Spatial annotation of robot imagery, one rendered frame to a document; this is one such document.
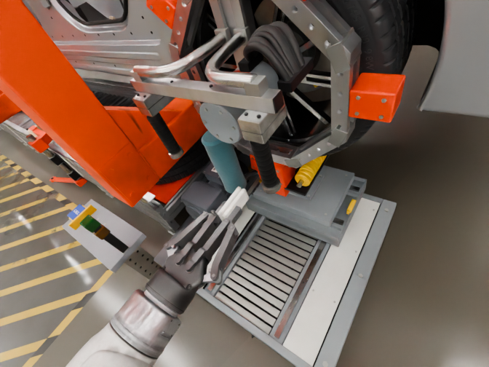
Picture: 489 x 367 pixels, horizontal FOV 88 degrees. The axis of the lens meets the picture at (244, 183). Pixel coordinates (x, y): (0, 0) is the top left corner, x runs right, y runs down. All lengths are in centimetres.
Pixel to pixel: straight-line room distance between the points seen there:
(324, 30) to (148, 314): 56
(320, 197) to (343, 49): 78
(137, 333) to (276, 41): 50
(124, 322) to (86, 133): 66
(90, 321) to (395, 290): 147
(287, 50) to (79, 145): 69
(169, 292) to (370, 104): 52
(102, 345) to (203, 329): 93
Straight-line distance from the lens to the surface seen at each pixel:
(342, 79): 61
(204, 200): 111
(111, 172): 100
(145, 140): 107
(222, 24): 69
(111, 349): 43
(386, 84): 63
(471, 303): 137
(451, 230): 149
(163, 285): 43
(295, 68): 50
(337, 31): 59
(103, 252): 117
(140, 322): 42
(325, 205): 120
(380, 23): 64
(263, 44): 49
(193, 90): 56
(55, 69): 91
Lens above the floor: 121
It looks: 47 degrees down
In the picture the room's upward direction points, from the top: 22 degrees counter-clockwise
